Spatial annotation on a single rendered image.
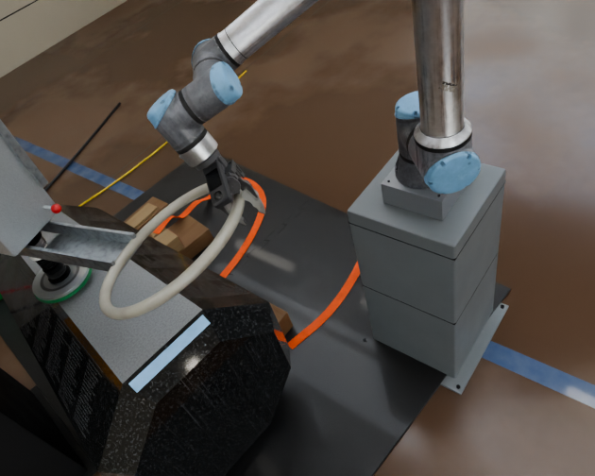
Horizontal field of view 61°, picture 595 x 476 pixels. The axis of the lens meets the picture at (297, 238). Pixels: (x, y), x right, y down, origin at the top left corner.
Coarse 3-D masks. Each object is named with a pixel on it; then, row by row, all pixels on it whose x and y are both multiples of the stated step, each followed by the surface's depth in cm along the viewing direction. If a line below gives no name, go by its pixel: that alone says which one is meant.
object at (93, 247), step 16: (48, 224) 166; (64, 224) 163; (64, 240) 164; (80, 240) 162; (96, 240) 160; (112, 240) 157; (128, 240) 153; (32, 256) 163; (48, 256) 157; (64, 256) 153; (80, 256) 149; (96, 256) 154; (112, 256) 152
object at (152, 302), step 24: (192, 192) 151; (240, 192) 130; (168, 216) 154; (240, 216) 123; (216, 240) 117; (120, 264) 146; (192, 264) 114; (168, 288) 114; (120, 312) 119; (144, 312) 116
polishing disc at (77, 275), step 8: (72, 264) 185; (40, 272) 186; (72, 272) 182; (80, 272) 181; (40, 280) 183; (48, 280) 182; (64, 280) 180; (72, 280) 179; (80, 280) 179; (32, 288) 181; (40, 288) 180; (48, 288) 179; (56, 288) 178; (64, 288) 177; (72, 288) 177; (40, 296) 178; (48, 296) 176; (56, 296) 176; (64, 296) 176
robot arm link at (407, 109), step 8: (408, 96) 150; (416, 96) 148; (400, 104) 147; (408, 104) 146; (416, 104) 145; (400, 112) 145; (408, 112) 143; (416, 112) 143; (400, 120) 147; (408, 120) 144; (416, 120) 143; (400, 128) 149; (408, 128) 146; (400, 136) 151; (408, 136) 145; (400, 144) 155; (400, 152) 158; (408, 152) 148
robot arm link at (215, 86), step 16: (208, 64) 114; (224, 64) 112; (208, 80) 110; (224, 80) 109; (192, 96) 111; (208, 96) 111; (224, 96) 111; (240, 96) 114; (192, 112) 112; (208, 112) 113
